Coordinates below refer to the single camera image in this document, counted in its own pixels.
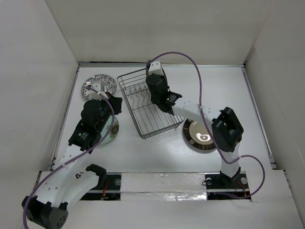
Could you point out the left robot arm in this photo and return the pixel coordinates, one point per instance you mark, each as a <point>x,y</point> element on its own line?
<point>49,203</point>

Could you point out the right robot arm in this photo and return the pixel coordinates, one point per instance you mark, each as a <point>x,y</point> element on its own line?
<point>223,126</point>

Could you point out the blue floral plate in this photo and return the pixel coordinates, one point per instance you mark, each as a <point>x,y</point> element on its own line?
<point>108,84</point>

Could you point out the green flower plate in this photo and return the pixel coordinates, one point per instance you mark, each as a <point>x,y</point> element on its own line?
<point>112,134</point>

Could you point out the dark striped rim plate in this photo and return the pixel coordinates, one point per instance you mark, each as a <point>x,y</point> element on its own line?
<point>196,135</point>

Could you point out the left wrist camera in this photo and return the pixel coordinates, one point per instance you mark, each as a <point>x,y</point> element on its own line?
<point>95,91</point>

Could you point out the wire dish rack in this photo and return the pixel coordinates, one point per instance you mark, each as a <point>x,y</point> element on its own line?
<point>148,119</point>

